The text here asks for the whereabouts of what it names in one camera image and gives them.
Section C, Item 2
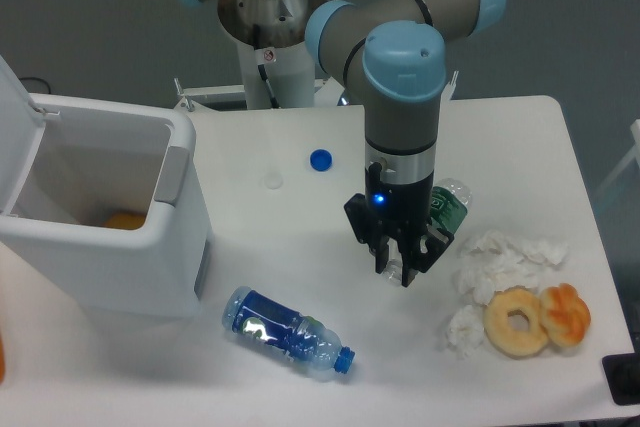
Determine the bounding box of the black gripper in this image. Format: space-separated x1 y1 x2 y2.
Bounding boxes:
344 162 454 287

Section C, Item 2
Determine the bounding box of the green label plastic bottle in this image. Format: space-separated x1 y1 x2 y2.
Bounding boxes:
383 178 472 285

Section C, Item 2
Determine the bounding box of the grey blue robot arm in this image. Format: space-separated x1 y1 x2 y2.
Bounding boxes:
184 0 506 285

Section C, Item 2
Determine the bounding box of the blue bottle cap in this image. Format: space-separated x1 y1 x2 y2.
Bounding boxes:
309 149 333 172

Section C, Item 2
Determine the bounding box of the blue label plastic bottle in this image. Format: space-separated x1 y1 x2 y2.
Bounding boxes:
221 286 355 380

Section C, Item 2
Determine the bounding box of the white bottle cap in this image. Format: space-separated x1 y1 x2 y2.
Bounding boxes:
263 172 284 190

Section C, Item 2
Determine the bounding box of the orange item in trash can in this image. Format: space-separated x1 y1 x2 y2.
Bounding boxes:
104 212 146 230

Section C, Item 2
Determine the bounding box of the white trash can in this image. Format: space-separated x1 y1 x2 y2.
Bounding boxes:
1 65 213 317

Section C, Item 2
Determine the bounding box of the large crumpled white tissue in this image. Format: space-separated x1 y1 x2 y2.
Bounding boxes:
454 230 569 306

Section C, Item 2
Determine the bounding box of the small crumpled white tissue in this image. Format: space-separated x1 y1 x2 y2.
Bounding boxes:
445 305 485 359

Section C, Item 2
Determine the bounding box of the orange glazed pastry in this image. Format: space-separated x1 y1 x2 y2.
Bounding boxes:
539 283 591 348

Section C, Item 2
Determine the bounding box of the black device at table edge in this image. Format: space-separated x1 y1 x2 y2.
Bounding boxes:
602 353 639 406

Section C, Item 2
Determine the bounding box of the ring donut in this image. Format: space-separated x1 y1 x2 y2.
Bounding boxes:
483 288 549 358

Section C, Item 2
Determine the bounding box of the black cable on pedestal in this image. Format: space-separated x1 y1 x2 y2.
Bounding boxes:
253 21 280 110

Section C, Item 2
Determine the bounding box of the white frame at right edge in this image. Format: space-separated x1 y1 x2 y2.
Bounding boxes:
593 119 639 215

